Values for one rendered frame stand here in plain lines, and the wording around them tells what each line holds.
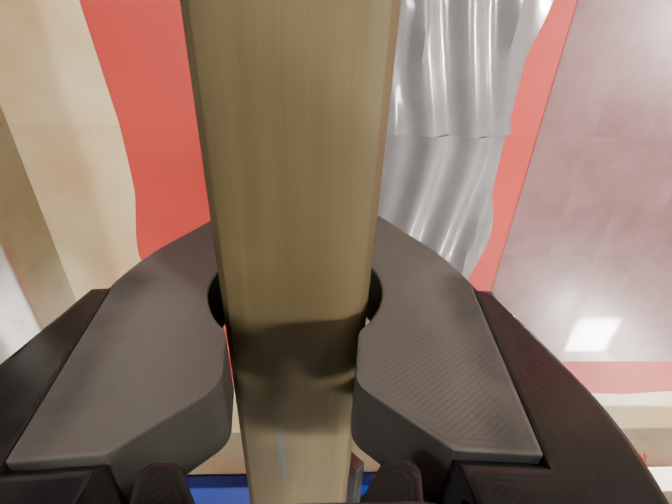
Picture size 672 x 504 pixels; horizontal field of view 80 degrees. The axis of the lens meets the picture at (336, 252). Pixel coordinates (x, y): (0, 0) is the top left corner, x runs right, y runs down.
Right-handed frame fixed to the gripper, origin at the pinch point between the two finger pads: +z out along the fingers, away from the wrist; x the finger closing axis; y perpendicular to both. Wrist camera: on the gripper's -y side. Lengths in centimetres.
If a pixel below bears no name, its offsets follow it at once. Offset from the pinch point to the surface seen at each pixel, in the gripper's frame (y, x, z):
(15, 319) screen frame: 9.7, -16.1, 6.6
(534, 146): 0.4, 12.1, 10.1
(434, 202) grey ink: 3.7, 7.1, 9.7
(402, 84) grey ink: -2.5, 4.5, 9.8
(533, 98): -2.0, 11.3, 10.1
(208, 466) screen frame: 25.3, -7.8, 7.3
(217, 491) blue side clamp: 25.6, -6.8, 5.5
